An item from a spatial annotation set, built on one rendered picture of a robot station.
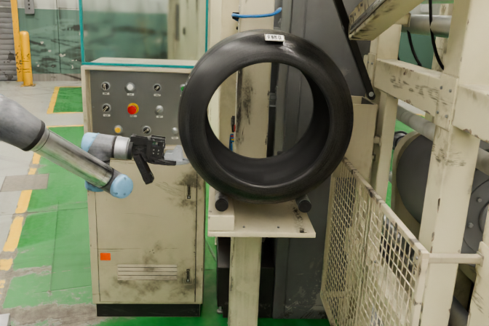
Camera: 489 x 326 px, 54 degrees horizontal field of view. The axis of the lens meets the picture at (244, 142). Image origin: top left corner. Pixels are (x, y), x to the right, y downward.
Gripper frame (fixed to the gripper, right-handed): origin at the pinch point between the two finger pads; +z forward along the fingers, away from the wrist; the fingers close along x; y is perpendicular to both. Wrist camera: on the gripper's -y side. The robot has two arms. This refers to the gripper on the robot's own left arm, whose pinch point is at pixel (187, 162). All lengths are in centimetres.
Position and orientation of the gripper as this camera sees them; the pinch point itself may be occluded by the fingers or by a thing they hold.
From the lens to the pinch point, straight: 167.6
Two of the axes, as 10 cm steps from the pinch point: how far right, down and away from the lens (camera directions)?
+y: 1.6, -9.5, -2.5
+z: 9.9, 1.4, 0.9
